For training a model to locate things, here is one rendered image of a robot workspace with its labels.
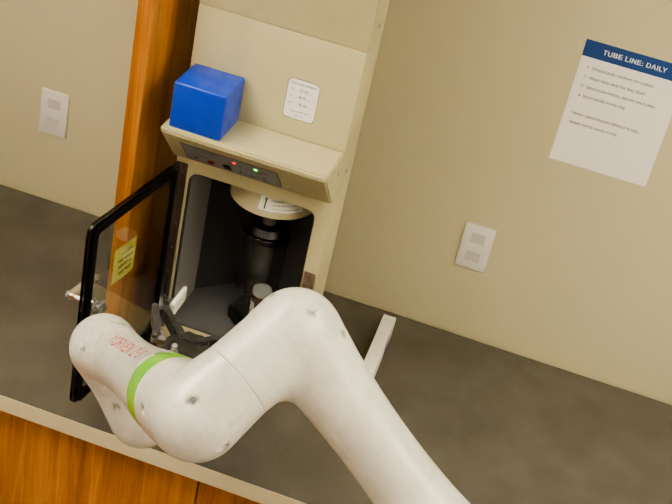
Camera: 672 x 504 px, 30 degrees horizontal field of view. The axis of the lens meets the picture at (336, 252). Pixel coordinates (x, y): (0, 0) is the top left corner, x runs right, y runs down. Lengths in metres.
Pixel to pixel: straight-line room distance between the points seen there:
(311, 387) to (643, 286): 1.35
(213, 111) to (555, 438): 1.03
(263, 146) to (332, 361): 0.75
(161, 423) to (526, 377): 1.42
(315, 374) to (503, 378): 1.27
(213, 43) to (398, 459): 0.96
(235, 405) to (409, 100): 1.28
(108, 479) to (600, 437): 1.04
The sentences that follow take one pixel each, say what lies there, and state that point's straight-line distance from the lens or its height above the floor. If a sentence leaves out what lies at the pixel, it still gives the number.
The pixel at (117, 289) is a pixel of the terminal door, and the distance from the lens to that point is 2.39.
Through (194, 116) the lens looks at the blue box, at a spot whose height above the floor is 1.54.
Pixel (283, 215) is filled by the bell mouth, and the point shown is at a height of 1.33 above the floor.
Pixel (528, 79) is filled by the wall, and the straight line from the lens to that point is 2.66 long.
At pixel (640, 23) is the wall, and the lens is 2.59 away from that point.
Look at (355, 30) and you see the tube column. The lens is 2.23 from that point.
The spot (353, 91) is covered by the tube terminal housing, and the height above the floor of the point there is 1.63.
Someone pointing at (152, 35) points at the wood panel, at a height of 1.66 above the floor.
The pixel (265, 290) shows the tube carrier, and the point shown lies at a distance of 2.59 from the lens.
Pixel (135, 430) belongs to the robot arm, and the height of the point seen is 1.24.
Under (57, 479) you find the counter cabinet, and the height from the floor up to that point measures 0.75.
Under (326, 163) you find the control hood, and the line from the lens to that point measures 2.27.
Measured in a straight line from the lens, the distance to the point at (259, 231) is 2.52.
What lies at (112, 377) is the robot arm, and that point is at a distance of 1.81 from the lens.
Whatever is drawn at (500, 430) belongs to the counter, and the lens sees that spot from 2.68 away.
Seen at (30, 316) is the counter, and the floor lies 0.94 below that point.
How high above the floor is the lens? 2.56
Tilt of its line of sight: 31 degrees down
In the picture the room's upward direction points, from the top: 13 degrees clockwise
